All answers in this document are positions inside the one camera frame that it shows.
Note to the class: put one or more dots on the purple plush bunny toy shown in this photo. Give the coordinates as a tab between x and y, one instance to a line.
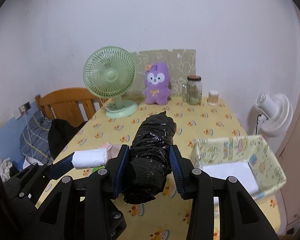
157	81

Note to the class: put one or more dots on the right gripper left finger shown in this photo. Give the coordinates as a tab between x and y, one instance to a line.
83	208

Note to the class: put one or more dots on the yellow cartoon storage box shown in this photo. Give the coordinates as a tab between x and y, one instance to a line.
247	158

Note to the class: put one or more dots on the blue plaid pillow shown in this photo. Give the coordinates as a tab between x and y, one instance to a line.
34	138

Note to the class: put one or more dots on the green desk fan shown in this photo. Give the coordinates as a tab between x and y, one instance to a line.
108	73

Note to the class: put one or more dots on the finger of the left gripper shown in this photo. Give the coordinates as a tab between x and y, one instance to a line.
34	179

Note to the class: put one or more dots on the yellow patterned tablecloth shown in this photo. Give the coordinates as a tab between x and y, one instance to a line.
168	216

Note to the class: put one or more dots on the beige cartoon board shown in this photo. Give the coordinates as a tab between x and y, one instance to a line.
181	63

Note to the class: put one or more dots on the black plastic bundle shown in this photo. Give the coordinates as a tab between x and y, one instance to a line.
148	159

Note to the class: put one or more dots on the glass jar with lid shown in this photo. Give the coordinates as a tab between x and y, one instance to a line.
192	90

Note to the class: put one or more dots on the white standing fan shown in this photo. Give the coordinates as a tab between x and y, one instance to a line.
270	116

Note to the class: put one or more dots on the black garment on chair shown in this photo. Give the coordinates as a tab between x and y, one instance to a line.
60	134

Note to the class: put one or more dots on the wooden chair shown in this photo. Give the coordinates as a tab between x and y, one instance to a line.
64	104

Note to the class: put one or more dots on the cotton swab container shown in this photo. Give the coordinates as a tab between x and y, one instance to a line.
213	96

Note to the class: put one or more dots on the wall power socket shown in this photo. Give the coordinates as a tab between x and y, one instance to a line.
24	108

